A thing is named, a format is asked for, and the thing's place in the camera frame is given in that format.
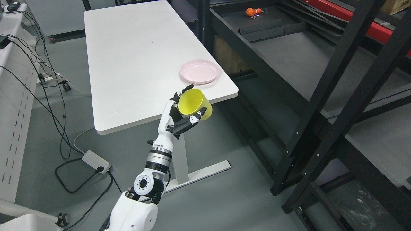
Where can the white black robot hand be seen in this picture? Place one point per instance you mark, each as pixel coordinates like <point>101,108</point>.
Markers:
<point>173,124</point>

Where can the yellow plastic cup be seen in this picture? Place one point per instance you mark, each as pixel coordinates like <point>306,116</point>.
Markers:
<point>194,100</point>

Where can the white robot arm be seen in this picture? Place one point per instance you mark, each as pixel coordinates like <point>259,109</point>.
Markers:
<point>136,208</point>

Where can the black metal shelf rack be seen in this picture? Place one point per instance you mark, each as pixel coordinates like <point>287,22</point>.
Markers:
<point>325,107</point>

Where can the pink plastic plate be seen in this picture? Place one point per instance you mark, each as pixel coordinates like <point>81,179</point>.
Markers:
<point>199,71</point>

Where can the white table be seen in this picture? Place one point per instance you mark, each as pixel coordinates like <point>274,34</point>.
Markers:
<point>135,53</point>

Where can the white power strip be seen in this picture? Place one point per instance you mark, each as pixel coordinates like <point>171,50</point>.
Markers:
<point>97,162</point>

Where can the orange toy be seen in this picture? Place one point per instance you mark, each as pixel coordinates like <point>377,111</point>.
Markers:
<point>251,12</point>

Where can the white desk left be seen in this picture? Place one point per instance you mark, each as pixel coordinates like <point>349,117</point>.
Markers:
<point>17,85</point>

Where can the black power adapter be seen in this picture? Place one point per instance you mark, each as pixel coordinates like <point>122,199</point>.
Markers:
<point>4,41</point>

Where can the red metal beam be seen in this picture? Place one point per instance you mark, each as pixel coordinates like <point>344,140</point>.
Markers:
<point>375,31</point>

